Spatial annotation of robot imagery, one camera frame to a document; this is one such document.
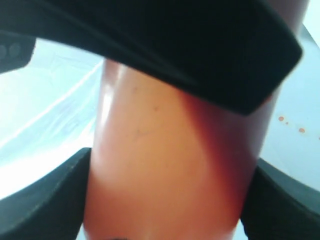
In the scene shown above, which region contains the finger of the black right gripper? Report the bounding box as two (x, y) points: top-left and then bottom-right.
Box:
(0, 0), (302, 115)

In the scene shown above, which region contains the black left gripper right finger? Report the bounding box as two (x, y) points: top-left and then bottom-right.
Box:
(240, 159), (320, 240)

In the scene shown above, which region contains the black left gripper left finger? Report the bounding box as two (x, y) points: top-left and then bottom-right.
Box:
(0, 147), (91, 240)

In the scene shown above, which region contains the red ketchup squeeze bottle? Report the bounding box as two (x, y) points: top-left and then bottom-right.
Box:
(83, 0), (309, 240)

